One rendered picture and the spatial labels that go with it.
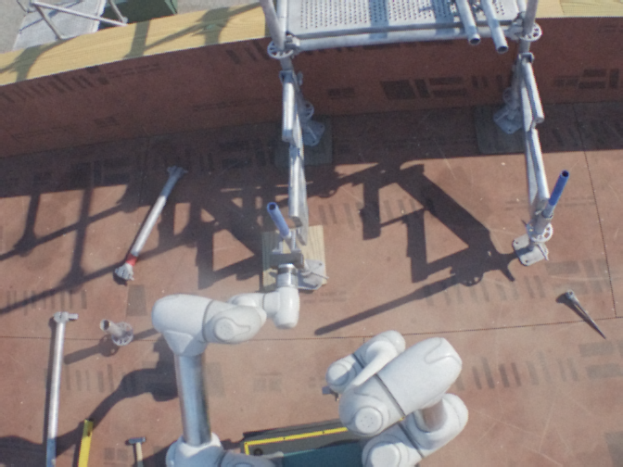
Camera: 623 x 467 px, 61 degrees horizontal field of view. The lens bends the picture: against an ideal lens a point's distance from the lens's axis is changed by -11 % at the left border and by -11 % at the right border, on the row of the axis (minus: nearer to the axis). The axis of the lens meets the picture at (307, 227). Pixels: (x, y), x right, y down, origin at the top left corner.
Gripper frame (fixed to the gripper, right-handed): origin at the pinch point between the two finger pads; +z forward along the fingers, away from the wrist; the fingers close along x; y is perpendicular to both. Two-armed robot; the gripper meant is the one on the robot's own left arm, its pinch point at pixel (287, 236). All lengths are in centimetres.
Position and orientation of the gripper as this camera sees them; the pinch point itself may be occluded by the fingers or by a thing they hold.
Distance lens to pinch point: 237.5
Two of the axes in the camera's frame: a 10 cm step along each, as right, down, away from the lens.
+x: -9.8, 0.6, 1.6
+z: 0.1, -9.2, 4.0
